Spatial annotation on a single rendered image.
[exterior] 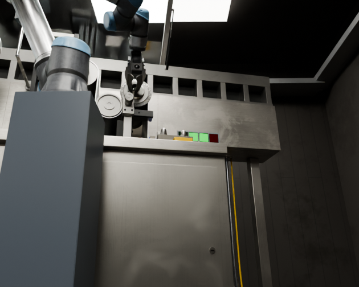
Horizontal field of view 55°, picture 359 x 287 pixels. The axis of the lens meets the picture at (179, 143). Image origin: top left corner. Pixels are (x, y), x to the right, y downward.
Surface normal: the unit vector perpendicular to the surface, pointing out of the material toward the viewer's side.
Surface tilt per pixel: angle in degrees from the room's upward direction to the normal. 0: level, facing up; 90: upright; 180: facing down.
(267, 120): 90
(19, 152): 90
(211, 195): 90
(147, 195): 90
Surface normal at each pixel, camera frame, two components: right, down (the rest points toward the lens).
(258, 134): 0.22, -0.36
